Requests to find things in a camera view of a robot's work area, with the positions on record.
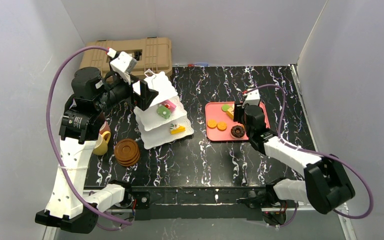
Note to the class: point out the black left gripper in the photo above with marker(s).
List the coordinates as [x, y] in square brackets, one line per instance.
[139, 94]

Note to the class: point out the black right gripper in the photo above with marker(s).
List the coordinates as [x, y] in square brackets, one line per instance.
[239, 112]

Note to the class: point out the green roll cake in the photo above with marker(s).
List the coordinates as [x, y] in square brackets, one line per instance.
[163, 111]

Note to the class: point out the pink cake slice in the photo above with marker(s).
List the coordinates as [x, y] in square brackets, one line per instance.
[169, 105]

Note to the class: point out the yellow cake with cherry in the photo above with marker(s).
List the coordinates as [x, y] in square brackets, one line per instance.
[230, 113]

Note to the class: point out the white three-tier cake stand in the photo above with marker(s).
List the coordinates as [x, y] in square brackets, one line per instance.
[155, 130]

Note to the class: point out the pink serving tray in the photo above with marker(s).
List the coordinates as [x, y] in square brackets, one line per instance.
[213, 111]

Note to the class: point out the tan plastic tool case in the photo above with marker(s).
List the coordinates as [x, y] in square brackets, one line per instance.
[154, 53]

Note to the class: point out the yellow cake slice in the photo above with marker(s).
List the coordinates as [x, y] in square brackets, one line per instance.
[176, 129]

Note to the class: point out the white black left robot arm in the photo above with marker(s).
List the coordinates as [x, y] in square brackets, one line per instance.
[79, 132]

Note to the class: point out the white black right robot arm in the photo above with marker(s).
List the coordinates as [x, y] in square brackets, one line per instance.
[325, 183]

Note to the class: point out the chocolate donut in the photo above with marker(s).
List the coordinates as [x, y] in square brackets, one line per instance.
[237, 132]

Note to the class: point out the green round macaron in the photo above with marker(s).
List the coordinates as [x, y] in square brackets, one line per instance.
[225, 107]

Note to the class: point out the round orange waffle cookie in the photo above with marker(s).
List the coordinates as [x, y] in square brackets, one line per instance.
[211, 123]

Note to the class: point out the pink mug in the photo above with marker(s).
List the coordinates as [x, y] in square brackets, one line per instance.
[104, 128]

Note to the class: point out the stack of brown wooden coasters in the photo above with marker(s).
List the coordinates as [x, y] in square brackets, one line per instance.
[127, 152]

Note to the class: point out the yellow mug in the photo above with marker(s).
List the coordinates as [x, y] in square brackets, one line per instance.
[101, 145]

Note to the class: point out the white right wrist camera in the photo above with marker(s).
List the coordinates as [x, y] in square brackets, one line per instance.
[251, 98]

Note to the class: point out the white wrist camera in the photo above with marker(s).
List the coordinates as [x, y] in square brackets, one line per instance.
[123, 64]
[251, 98]

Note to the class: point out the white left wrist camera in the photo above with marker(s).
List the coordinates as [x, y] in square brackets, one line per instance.
[123, 64]

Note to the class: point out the aluminium frame rail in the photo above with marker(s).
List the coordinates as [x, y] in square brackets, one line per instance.
[176, 201]

